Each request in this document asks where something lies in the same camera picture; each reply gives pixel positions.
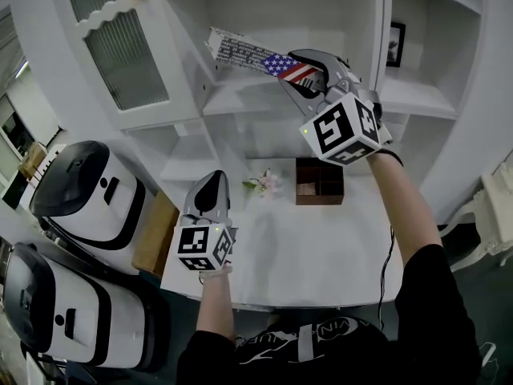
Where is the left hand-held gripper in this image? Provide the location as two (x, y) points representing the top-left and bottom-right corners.
(168, 169), (240, 274)

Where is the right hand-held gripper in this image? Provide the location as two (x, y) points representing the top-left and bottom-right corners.
(277, 48), (394, 167)

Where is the newspaper print flag box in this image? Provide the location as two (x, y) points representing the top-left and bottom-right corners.
(204, 26), (326, 91)

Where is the person's right forearm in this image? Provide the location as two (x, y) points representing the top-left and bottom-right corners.
(366, 150), (442, 265)

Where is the person's left forearm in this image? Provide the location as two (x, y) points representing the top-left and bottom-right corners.
(195, 265), (236, 342)

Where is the pink artificial flower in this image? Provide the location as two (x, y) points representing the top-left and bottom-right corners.
(241, 168), (284, 198)

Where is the brown cardboard box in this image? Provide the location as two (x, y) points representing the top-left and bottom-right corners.
(131, 190), (180, 278)

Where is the brown wooden organizer box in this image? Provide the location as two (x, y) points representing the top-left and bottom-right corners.
(295, 156), (345, 206)

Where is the white black rounded machine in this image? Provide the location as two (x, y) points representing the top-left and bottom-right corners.
(2, 241), (172, 373)
(29, 140), (147, 252)

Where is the white fluted glass cabinet door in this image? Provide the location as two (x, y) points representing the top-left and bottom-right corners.
(47, 0), (201, 131)

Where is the small cardboard box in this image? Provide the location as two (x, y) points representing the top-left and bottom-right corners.
(18, 142), (49, 180)

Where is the white carved side table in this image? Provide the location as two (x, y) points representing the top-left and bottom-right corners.
(439, 149), (513, 269)

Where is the black printed t-shirt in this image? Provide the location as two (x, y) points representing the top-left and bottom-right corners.
(176, 242), (483, 385)

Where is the black picture frame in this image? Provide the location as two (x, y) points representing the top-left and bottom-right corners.
(386, 21), (407, 69)

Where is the black wrist strap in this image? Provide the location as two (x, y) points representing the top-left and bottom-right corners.
(378, 149), (404, 168)

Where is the white wall shelf unit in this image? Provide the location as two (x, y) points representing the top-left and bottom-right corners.
(47, 0), (500, 309)

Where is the black cable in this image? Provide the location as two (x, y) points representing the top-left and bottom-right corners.
(378, 225), (397, 332)

